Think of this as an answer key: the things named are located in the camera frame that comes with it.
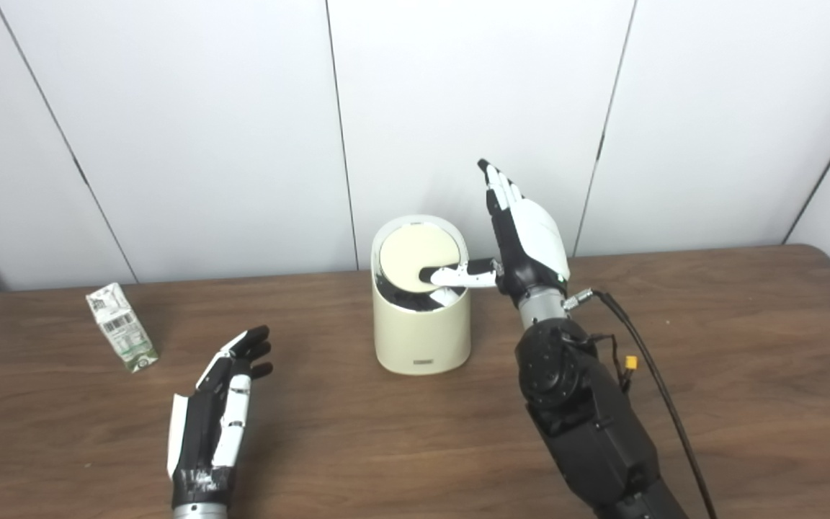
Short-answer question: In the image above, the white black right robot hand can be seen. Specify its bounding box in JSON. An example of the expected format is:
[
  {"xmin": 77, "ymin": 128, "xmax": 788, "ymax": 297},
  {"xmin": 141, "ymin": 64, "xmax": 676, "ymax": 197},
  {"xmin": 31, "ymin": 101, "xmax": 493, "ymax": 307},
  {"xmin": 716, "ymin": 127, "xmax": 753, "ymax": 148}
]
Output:
[{"xmin": 420, "ymin": 159, "xmax": 571, "ymax": 300}]

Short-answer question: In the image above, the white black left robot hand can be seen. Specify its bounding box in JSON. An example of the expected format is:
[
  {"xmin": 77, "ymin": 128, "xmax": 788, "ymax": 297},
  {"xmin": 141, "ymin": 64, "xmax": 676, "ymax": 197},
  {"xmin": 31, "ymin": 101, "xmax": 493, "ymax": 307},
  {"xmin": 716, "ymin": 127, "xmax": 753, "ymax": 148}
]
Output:
[{"xmin": 167, "ymin": 325, "xmax": 274, "ymax": 509}]

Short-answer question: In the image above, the cream round bin lid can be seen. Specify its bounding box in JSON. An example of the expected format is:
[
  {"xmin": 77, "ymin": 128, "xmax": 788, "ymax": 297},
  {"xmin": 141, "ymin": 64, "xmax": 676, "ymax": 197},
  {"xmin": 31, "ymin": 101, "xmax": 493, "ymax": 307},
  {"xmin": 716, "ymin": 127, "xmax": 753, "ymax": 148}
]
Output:
[{"xmin": 379, "ymin": 223, "xmax": 460, "ymax": 293}]

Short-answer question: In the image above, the white green milk carton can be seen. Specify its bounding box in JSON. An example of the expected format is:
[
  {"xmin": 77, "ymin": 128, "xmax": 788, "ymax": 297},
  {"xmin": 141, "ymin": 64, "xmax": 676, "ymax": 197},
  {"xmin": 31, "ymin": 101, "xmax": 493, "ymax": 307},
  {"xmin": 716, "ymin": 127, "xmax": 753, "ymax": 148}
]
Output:
[{"xmin": 86, "ymin": 282, "xmax": 159, "ymax": 373}]

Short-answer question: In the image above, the cream-colored round bin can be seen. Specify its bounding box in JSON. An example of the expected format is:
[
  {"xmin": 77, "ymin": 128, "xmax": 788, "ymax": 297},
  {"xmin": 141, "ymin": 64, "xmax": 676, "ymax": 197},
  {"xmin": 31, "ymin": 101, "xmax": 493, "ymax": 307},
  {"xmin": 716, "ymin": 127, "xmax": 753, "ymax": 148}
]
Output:
[{"xmin": 372, "ymin": 214, "xmax": 472, "ymax": 376}]

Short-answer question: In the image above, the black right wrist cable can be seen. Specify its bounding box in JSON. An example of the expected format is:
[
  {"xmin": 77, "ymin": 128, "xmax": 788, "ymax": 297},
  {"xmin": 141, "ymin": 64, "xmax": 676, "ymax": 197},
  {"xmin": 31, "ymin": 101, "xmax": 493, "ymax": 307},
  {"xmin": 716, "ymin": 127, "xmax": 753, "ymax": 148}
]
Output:
[{"xmin": 563, "ymin": 288, "xmax": 718, "ymax": 519}]

